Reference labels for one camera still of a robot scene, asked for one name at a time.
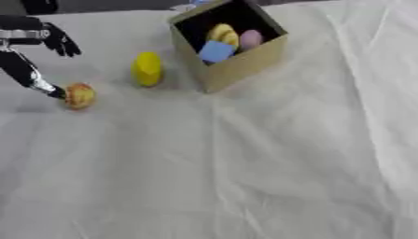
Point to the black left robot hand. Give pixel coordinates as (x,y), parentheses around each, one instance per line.
(22,67)

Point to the tan cardboard box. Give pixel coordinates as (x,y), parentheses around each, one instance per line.
(239,68)

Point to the dark object behind table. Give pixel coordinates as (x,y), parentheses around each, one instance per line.
(39,5)

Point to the round yellow-red toy fruit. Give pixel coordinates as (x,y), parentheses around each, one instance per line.
(80,95)

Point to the blue cube block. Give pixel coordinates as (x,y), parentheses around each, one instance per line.
(216,51)

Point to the yellow toy bread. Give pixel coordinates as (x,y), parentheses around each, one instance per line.
(224,35)

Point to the pink toy egg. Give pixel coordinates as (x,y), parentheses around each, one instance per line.
(250,39)

